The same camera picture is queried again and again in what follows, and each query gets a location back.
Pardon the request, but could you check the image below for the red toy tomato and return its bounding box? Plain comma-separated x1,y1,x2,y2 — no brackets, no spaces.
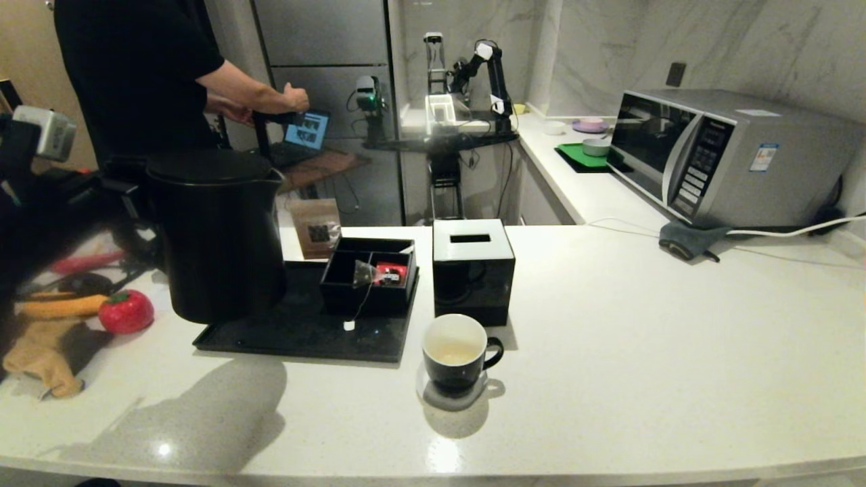
98,289,155,335

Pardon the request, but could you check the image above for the white saucer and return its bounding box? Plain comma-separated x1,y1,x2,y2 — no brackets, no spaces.
416,369,489,412

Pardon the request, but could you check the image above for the person in black t-shirt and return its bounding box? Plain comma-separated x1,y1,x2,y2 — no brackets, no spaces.
54,0,311,170

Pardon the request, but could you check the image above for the beige wooden door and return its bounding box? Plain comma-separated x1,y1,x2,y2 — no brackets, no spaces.
0,0,99,173

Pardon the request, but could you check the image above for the green cutting mat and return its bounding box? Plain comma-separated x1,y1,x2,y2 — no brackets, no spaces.
555,143,633,174

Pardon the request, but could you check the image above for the black serving tray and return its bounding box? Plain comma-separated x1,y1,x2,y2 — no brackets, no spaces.
193,260,420,364

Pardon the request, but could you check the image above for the pink toy vegetable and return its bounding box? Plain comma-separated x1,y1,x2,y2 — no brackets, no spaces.
53,252,127,275

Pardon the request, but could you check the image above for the green cutting board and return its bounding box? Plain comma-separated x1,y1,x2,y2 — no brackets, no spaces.
557,142,613,168

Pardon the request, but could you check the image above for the open laptop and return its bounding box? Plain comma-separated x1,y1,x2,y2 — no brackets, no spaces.
271,112,331,167

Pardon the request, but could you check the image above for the thick white power cable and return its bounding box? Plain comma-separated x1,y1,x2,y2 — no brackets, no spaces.
724,212,866,237

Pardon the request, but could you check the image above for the white dish rack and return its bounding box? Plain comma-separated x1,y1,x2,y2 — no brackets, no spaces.
424,94,458,135

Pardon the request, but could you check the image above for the black tissue box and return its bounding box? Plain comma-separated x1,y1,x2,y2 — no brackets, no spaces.
432,218,516,327

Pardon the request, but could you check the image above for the tan cloth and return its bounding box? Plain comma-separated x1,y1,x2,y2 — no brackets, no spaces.
3,318,112,398

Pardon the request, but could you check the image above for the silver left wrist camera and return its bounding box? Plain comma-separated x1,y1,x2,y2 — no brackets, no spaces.
14,105,77,163

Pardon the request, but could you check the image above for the wooden desk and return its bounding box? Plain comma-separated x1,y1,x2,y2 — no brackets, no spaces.
274,150,371,197

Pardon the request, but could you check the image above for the black compartment organizer box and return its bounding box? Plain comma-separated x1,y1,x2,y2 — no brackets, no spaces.
319,237,419,316

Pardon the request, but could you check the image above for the upright black gripper stand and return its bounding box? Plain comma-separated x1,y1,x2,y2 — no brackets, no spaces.
424,32,449,95

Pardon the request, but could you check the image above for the pyramid tea bag with string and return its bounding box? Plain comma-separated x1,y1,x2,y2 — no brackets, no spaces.
344,260,378,331

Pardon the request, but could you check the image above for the black cup white inside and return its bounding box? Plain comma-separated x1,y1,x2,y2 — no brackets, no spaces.
421,314,505,393

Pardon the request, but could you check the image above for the yellow toy corn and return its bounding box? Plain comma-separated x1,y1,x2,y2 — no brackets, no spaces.
17,294,109,320

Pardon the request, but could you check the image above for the brown QR code sign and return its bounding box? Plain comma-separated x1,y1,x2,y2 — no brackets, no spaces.
288,198,342,260

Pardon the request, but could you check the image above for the silver microwave oven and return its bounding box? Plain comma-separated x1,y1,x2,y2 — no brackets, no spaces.
607,88,865,229

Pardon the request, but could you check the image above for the black electric kettle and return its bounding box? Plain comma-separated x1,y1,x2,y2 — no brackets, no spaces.
145,149,288,324

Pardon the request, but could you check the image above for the grey-blue cloth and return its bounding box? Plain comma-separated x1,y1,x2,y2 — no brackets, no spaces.
658,221,731,262

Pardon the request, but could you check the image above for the person's bare hand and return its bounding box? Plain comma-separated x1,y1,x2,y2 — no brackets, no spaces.
281,83,311,114

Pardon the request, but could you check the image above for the grey refrigerator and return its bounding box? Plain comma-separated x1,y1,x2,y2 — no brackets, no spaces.
252,0,407,226

